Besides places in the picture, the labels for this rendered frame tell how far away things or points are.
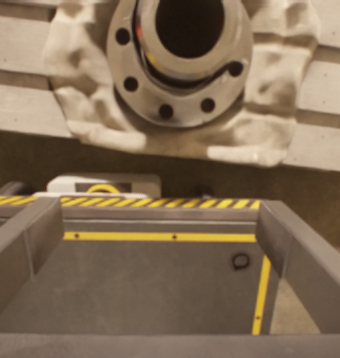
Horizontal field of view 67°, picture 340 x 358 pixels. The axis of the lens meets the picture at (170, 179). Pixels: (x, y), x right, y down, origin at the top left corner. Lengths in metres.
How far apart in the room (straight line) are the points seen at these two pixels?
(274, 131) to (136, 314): 0.45
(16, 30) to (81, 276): 0.48
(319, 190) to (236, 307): 0.47
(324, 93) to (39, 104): 0.59
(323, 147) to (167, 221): 0.40
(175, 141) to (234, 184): 0.29
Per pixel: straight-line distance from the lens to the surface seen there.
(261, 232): 0.16
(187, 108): 0.50
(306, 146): 0.64
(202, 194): 0.62
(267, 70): 0.57
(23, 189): 0.74
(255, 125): 0.57
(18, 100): 0.63
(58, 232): 0.17
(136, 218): 0.42
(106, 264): 0.47
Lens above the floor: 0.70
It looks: 73 degrees down
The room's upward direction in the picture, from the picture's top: 178 degrees clockwise
